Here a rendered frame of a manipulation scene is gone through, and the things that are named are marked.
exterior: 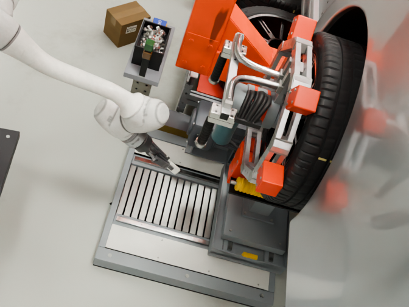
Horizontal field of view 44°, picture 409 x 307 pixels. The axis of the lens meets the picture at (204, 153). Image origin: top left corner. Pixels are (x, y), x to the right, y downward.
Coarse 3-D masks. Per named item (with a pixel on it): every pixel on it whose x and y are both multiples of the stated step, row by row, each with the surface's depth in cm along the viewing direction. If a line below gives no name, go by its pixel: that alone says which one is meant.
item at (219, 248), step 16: (224, 176) 254; (224, 192) 251; (224, 208) 245; (288, 224) 247; (224, 240) 233; (224, 256) 233; (240, 256) 231; (256, 256) 231; (272, 256) 233; (272, 272) 238
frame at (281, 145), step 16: (288, 48) 184; (304, 48) 176; (272, 64) 205; (304, 64) 173; (272, 80) 212; (304, 80) 164; (288, 112) 165; (288, 128) 169; (256, 144) 211; (272, 144) 166; (288, 144) 166; (256, 160) 206; (272, 160) 178; (256, 176) 179
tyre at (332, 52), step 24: (336, 48) 170; (360, 48) 178; (336, 72) 163; (360, 72) 165; (336, 96) 161; (312, 120) 161; (336, 120) 160; (264, 144) 215; (312, 144) 162; (336, 144) 162; (288, 168) 170; (312, 168) 165; (288, 192) 174; (312, 192) 172
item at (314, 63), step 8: (312, 56) 182; (312, 64) 187; (312, 72) 186; (312, 80) 187; (312, 88) 178; (288, 120) 199; (304, 120) 180; (272, 128) 215; (296, 136) 180; (296, 144) 170; (288, 160) 174
